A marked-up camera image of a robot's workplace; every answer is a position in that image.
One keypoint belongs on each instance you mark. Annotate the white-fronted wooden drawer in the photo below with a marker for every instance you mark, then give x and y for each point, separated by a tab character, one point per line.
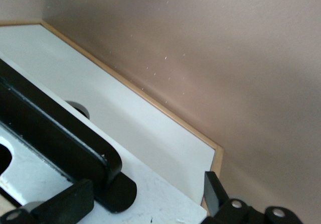
100	83

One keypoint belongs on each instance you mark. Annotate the wooden drawer cabinet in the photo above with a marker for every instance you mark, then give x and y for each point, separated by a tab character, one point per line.
217	158

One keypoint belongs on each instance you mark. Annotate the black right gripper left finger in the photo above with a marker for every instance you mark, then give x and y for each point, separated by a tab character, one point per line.
62	199

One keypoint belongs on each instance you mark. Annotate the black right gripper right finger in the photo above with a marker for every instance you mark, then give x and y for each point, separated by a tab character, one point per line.
213	191

